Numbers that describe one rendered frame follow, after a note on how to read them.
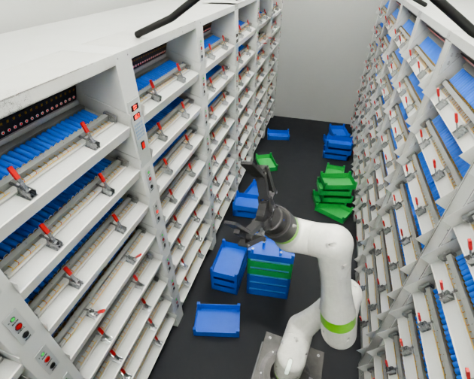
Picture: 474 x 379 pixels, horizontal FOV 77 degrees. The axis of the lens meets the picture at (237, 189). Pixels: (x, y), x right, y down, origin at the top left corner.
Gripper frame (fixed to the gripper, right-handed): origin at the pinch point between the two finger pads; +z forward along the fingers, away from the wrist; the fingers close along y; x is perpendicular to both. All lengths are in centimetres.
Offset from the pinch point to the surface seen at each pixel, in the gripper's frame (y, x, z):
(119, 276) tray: -29, -74, -42
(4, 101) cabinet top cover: 6, -47, 30
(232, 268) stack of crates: -10, -80, -146
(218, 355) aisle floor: -64, -66, -133
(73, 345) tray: -53, -67, -27
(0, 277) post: -31, -52, 12
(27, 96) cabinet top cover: 10, -49, 26
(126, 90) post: 35, -59, -3
